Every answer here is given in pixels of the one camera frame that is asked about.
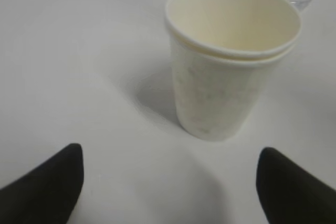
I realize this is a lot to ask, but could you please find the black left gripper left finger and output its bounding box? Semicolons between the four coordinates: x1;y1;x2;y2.
1;143;84;223

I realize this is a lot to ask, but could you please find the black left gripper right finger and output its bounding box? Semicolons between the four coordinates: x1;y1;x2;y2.
256;147;335;224

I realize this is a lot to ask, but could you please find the white paper cup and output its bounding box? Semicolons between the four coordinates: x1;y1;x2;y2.
164;0;302;141

